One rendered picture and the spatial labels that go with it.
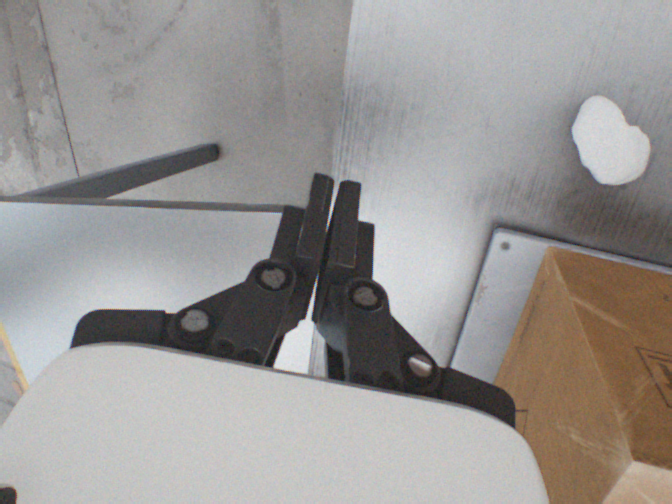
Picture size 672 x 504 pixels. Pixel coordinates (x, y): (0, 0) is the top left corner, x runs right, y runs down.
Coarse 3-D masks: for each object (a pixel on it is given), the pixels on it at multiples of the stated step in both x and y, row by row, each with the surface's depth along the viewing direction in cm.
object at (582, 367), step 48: (576, 288) 32; (624, 288) 33; (528, 336) 39; (576, 336) 27; (624, 336) 26; (528, 384) 35; (576, 384) 25; (624, 384) 22; (528, 432) 31; (576, 432) 23; (624, 432) 18; (576, 480) 21; (624, 480) 17
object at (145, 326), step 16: (80, 320) 9; (96, 320) 9; (112, 320) 9; (128, 320) 9; (144, 320) 9; (160, 320) 9; (80, 336) 9; (96, 336) 9; (112, 336) 9; (128, 336) 9; (144, 336) 9; (160, 336) 9
